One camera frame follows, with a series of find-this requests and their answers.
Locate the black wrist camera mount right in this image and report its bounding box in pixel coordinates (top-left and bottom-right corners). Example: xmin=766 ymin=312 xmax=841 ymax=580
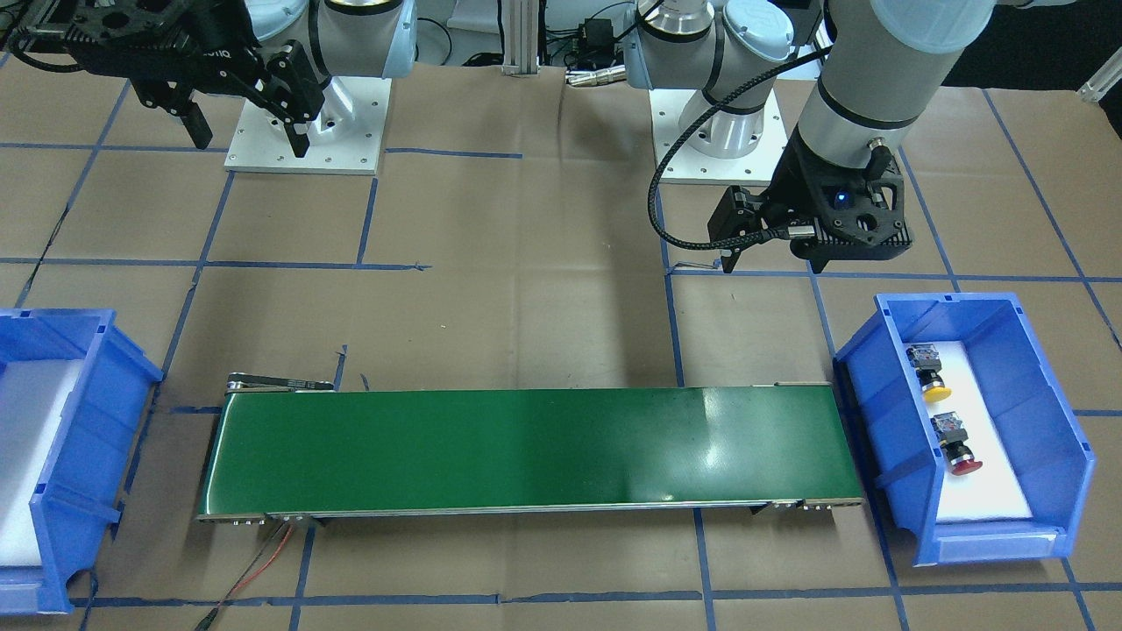
xmin=7 ymin=1 xmax=233 ymax=83

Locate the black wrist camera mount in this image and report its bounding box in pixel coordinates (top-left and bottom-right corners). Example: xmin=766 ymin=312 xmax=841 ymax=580
xmin=7 ymin=1 xmax=233 ymax=83
xmin=794 ymin=138 xmax=913 ymax=262

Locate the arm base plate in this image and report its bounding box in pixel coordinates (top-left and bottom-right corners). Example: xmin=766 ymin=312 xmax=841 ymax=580
xmin=224 ymin=76 xmax=392 ymax=176
xmin=650 ymin=89 xmax=788 ymax=188

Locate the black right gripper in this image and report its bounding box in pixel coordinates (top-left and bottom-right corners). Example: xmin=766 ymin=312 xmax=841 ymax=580
xmin=131 ymin=39 xmax=324 ymax=159

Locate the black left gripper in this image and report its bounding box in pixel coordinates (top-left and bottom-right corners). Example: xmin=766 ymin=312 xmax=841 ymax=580
xmin=707 ymin=131 xmax=842 ymax=274

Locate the blue bin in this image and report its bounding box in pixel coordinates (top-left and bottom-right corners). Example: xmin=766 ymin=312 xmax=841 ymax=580
xmin=1 ymin=308 xmax=163 ymax=615
xmin=837 ymin=293 xmax=1097 ymax=567

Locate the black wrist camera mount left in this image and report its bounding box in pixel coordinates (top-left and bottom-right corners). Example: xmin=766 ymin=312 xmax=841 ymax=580
xmin=794 ymin=138 xmax=913 ymax=262

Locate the braided black cable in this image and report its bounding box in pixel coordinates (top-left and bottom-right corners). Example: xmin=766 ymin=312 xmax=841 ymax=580
xmin=650 ymin=48 xmax=829 ymax=255

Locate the red push button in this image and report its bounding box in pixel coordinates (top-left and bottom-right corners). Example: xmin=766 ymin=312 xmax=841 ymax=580
xmin=930 ymin=412 xmax=984 ymax=477

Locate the white foam pad bin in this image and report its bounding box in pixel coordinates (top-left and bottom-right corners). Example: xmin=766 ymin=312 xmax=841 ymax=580
xmin=1 ymin=359 xmax=84 ymax=567
xmin=923 ymin=341 xmax=1033 ymax=524

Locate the yellow push button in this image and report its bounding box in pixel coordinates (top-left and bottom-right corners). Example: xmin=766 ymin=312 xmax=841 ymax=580
xmin=905 ymin=344 xmax=951 ymax=404

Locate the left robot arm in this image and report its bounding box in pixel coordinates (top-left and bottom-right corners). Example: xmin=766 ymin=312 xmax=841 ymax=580
xmin=624 ymin=1 xmax=995 ymax=273

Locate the red black conveyor wire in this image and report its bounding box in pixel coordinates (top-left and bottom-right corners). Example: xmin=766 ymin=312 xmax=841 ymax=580
xmin=195 ymin=523 xmax=295 ymax=630

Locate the green conveyor belt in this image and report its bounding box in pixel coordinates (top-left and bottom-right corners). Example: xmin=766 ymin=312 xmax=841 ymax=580
xmin=197 ymin=384 xmax=864 ymax=522

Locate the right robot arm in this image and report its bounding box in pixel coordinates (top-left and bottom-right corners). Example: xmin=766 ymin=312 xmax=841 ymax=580
xmin=96 ymin=1 xmax=416 ymax=159

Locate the aluminium frame post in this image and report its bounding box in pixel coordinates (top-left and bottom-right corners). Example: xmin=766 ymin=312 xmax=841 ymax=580
xmin=498 ymin=1 xmax=545 ymax=77

